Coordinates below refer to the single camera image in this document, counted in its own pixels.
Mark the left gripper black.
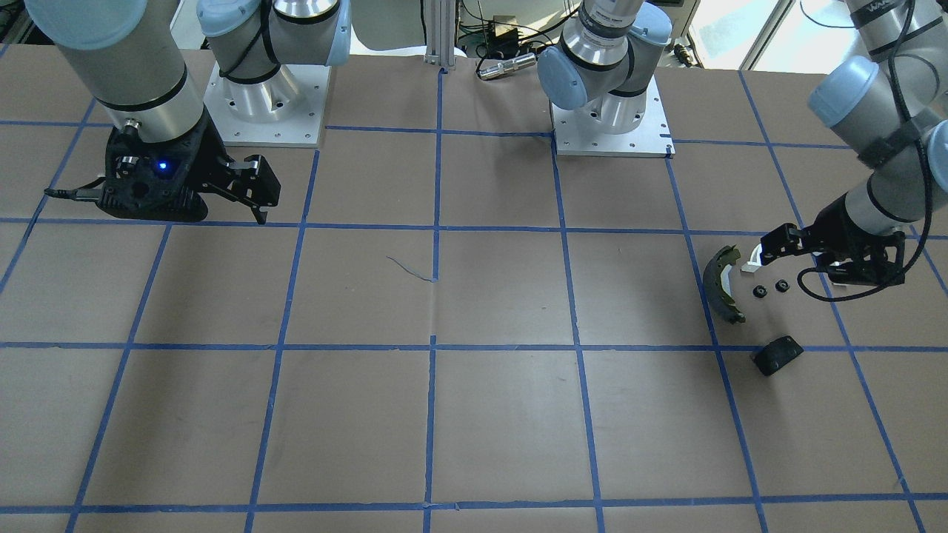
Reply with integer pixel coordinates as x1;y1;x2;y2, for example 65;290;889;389
759;195;905;286

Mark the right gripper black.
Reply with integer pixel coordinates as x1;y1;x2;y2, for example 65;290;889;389
104;118;281;225

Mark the white curved plastic part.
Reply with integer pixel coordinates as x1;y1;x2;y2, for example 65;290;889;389
740;245;763;274

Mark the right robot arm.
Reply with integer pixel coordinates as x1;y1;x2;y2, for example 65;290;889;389
26;1;352;225

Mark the black brake pad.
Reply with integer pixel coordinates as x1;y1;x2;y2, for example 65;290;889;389
750;336;805;377

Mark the green brake shoe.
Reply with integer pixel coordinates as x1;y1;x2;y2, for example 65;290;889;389
702;245;747;324

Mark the aluminium frame post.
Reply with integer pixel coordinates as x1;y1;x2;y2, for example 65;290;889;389
422;0;457;73

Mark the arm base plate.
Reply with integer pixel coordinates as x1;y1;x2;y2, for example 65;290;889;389
550;78;676;158
204;65;333;149

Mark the silver cylindrical metal part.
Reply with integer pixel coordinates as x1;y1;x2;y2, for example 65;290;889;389
476;52;536;81

